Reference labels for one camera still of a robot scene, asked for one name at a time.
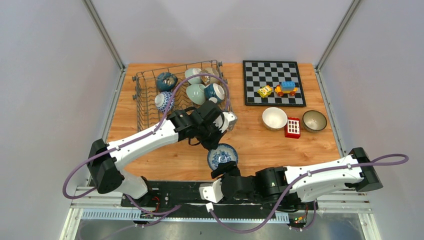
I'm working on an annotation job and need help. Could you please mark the dark blue white bowl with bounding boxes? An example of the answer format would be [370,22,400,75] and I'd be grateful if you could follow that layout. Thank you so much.
[204,83,225,104]

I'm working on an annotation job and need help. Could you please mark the blue floral white bowl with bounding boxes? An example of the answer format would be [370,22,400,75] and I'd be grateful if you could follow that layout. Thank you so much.
[207,143,239,171]

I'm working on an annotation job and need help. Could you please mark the grey wire dish rack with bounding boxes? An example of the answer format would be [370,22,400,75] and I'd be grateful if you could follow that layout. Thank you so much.
[132,59,233,132]

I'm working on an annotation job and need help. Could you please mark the cream beige bowl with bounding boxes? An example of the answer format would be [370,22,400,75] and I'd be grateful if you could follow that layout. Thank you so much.
[261,107,288,131]

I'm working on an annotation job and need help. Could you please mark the black striped bowl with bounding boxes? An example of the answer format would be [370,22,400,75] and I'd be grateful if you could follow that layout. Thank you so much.
[301,110,328,133]

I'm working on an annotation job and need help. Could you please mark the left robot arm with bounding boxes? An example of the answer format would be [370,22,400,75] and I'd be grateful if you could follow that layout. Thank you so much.
[87,100,237,207]

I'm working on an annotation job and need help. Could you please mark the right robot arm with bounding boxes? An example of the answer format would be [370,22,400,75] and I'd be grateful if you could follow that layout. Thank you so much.
[199,147,383,209]

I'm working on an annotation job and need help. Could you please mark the pale green bowl middle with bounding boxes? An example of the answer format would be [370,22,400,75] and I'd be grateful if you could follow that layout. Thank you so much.
[186,84,206,105]

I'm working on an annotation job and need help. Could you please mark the pale green bowl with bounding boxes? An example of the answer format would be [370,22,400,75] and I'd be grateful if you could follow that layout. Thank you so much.
[184,67,203,85]
[186,84,206,105]

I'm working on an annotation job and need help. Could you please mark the beige speckled bowl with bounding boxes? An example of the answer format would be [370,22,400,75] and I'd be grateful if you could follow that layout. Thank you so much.
[199,67,220,86]

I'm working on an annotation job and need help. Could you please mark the pale green bowl rear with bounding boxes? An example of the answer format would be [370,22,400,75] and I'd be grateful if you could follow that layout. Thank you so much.
[184,67,203,85]

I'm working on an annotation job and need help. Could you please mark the blue zigzag pattern bowl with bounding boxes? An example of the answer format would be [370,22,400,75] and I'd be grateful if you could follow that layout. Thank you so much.
[154,91,175,113]

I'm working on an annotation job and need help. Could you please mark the dark teal glazed bowl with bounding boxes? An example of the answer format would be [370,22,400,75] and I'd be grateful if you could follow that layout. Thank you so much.
[155,72,178,92]

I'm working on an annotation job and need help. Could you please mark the yellow toy block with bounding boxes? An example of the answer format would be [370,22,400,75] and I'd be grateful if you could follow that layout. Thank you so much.
[257,85,273,98]

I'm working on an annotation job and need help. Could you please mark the black white checkerboard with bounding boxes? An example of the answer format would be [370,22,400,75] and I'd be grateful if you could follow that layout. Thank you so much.
[242,60,307,107]

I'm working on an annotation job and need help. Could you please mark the red white toy block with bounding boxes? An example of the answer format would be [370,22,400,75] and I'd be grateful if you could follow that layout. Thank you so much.
[284,117,301,139]

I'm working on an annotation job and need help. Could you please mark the orange blue toy car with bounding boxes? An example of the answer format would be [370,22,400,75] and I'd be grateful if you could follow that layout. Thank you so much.
[274,81,298,97]

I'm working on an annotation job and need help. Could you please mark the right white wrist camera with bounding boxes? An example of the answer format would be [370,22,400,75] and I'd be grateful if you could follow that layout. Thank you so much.
[199,179,224,213]

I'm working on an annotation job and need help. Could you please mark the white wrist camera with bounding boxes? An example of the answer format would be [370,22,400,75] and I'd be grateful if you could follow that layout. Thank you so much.
[220,111,238,132]
[199,179,224,213]

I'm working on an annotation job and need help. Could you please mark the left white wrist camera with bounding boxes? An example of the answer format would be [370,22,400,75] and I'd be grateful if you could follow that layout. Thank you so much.
[220,111,238,132]

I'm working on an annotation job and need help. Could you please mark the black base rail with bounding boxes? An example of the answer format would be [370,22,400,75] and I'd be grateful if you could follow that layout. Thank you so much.
[71,180,372,223]

